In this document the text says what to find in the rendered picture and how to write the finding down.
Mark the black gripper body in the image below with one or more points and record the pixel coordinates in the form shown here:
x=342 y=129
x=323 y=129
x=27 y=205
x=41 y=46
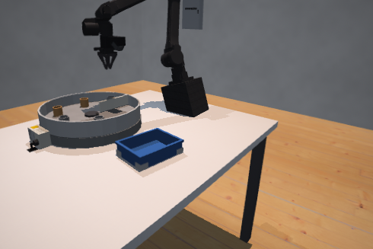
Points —
x=105 y=50

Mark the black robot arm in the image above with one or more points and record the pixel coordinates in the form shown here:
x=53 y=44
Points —
x=92 y=27

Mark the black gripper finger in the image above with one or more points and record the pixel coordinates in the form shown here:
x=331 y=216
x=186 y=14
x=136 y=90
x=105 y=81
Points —
x=107 y=56
x=112 y=60

